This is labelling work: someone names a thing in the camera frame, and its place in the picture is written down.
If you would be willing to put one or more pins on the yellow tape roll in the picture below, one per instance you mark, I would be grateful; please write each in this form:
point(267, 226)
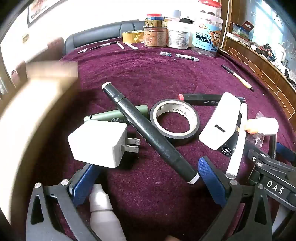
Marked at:
point(129, 37)

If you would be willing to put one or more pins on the short white pen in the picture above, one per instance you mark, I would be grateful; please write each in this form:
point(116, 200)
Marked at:
point(120, 45)

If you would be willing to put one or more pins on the thin black pen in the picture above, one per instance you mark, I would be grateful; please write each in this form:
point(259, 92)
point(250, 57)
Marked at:
point(104, 45)

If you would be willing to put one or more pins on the white bottle with orange cap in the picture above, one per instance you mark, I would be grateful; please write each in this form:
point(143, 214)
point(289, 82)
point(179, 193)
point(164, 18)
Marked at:
point(266, 126)

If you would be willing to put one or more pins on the colourful carton box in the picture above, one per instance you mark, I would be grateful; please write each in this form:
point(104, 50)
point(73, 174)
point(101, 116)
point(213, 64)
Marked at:
point(242, 29)

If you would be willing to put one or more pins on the brown armchair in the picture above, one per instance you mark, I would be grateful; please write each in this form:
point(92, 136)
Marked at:
point(55, 45)

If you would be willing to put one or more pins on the white marker pen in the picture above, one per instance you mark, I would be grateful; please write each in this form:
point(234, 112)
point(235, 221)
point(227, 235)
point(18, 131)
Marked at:
point(235, 153)

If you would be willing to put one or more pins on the small blue cartridge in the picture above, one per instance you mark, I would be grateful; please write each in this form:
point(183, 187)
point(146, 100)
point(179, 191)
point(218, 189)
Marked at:
point(165, 53)

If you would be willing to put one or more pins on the white stick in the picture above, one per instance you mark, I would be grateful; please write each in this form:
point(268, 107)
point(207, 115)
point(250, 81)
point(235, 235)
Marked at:
point(132, 46)

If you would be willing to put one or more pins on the black tape roll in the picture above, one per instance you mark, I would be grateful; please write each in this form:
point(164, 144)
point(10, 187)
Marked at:
point(180, 140)

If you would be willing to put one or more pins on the white plastic jar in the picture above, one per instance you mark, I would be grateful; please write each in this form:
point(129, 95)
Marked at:
point(178, 36)

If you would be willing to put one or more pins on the yellow and black pencil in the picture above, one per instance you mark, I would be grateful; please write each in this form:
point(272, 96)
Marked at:
point(239, 78)

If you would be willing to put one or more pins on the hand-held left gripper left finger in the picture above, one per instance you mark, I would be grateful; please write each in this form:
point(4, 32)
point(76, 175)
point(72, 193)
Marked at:
point(84, 183)

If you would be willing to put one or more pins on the brown jar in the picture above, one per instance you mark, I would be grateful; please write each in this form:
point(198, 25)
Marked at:
point(155, 38)

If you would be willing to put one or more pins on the black and white marker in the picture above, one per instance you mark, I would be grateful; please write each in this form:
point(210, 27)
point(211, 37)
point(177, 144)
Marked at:
point(187, 57)

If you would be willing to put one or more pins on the jar with red blue lid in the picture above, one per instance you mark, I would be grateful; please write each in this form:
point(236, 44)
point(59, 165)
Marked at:
point(153, 22)

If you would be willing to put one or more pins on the wooden side cabinet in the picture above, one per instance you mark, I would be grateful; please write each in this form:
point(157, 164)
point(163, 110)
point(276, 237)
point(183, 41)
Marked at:
point(254, 67)

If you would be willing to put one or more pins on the white plug adapter with prongs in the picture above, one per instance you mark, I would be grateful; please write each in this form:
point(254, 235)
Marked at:
point(97, 143)

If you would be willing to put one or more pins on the white charger block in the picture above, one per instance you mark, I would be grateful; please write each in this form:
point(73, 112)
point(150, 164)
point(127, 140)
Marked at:
point(219, 115)

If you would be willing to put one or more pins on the small silver clip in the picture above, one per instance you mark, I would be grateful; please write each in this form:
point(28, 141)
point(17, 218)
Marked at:
point(82, 51)

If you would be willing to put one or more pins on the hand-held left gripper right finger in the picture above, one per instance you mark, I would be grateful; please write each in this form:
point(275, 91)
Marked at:
point(211, 180)

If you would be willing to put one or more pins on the green lighter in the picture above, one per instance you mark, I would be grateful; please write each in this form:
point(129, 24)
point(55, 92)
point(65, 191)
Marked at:
point(108, 115)

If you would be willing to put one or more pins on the white dropper bottle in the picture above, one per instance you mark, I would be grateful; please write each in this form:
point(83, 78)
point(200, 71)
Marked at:
point(104, 220)

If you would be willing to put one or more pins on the small wall plaque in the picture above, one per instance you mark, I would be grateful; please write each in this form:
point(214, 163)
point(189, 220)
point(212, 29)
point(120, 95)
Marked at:
point(25, 37)

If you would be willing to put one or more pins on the black marker with red cap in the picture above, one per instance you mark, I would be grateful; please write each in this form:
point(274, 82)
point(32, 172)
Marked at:
point(201, 97)

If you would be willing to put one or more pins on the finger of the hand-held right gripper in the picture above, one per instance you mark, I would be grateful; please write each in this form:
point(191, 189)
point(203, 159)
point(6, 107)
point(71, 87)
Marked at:
point(273, 144)
point(285, 150)

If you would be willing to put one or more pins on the clear jar with red lid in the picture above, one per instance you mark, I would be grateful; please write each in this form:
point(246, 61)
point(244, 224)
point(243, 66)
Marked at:
point(209, 5)

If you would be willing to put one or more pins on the black marker with white ends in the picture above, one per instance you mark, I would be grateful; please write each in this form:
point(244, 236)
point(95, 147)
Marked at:
point(148, 129)

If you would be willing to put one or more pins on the black leather sofa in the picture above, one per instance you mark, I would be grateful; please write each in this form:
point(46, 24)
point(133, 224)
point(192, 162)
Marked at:
point(92, 37)

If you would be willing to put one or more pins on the framed wall painting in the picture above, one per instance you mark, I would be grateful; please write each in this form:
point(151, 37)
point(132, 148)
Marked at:
point(34, 14)

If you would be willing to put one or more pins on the maroon velvet tablecloth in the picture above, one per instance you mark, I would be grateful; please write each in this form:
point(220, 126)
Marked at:
point(161, 74)

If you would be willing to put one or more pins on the black lipstick with gold band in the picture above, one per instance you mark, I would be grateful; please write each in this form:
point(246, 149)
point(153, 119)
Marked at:
point(227, 149)

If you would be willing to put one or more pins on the shallow cardboard box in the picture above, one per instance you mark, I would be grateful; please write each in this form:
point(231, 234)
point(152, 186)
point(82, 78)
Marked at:
point(27, 115)

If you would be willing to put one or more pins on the large clear jar blue label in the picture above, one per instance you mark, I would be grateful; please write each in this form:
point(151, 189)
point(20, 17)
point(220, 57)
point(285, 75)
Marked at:
point(205, 37)

